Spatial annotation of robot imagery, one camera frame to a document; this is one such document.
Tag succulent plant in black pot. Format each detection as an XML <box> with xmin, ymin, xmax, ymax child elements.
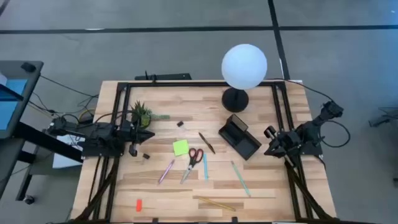
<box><xmin>129</xmin><ymin>100</ymin><xmax>171</xmax><ymax>129</ymax></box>

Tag yellow floor cable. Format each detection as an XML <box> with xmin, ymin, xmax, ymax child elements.
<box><xmin>78</xmin><ymin>108</ymin><xmax>96</xmax><ymax>121</ymax></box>

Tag black floor cable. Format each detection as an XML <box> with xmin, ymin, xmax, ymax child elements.
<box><xmin>39</xmin><ymin>74</ymin><xmax>100</xmax><ymax>99</ymax></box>

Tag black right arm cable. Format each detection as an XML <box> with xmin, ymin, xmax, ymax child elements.
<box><xmin>320</xmin><ymin>119</ymin><xmax>352</xmax><ymax>149</ymax></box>

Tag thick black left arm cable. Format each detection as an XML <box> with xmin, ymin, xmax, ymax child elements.
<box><xmin>60</xmin><ymin>110</ymin><xmax>135</xmax><ymax>126</ymax></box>

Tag black stand legs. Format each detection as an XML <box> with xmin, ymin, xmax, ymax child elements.
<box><xmin>368</xmin><ymin>106</ymin><xmax>398</xmax><ymax>128</ymax></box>

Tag white paper sheet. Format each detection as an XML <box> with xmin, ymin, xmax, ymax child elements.
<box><xmin>52</xmin><ymin>133</ymin><xmax>88</xmax><ymax>170</ymax></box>

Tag black router box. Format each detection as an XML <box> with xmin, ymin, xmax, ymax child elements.
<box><xmin>134</xmin><ymin>70</ymin><xmax>193</xmax><ymax>82</ymax></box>

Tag grey cart with screen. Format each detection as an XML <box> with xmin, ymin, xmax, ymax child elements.
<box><xmin>0</xmin><ymin>60</ymin><xmax>84</xmax><ymax>205</ymax></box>

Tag black mesh desk organizer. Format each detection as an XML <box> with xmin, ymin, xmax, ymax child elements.
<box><xmin>218</xmin><ymin>113</ymin><xmax>263</xmax><ymax>161</ymax></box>

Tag small black device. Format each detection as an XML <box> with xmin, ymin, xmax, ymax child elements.
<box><xmin>20</xmin><ymin>62</ymin><xmax>37</xmax><ymax>73</ymax></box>

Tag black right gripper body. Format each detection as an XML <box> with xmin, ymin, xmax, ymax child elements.
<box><xmin>272</xmin><ymin>129</ymin><xmax>296</xmax><ymax>151</ymax></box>

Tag light green pen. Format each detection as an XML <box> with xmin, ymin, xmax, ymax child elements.
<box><xmin>230</xmin><ymin>161</ymin><xmax>252</xmax><ymax>197</ymax></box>

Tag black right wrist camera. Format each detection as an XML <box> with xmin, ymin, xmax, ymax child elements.
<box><xmin>264</xmin><ymin>125</ymin><xmax>277</xmax><ymax>140</ymax></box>

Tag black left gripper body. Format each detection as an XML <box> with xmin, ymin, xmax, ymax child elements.
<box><xmin>119</xmin><ymin>119</ymin><xmax>141</xmax><ymax>146</ymax></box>

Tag purple pen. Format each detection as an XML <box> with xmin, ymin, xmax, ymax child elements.
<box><xmin>158</xmin><ymin>159</ymin><xmax>176</xmax><ymax>185</ymax></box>

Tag dark brown pen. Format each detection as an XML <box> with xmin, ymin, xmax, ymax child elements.
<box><xmin>198</xmin><ymin>131</ymin><xmax>216</xmax><ymax>155</ymax></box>

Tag thin black table cable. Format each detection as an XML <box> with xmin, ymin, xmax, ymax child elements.
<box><xmin>266</xmin><ymin>78</ymin><xmax>335</xmax><ymax>103</ymax></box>

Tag red and black scissors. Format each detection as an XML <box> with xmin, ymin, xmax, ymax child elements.
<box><xmin>180</xmin><ymin>147</ymin><xmax>205</xmax><ymax>185</ymax></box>

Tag black aluminium table frame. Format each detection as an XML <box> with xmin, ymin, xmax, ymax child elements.
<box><xmin>73</xmin><ymin>80</ymin><xmax>338</xmax><ymax>224</ymax></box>

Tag yellow pencil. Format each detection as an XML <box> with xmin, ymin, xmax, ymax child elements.
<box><xmin>198</xmin><ymin>196</ymin><xmax>237</xmax><ymax>213</ymax></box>

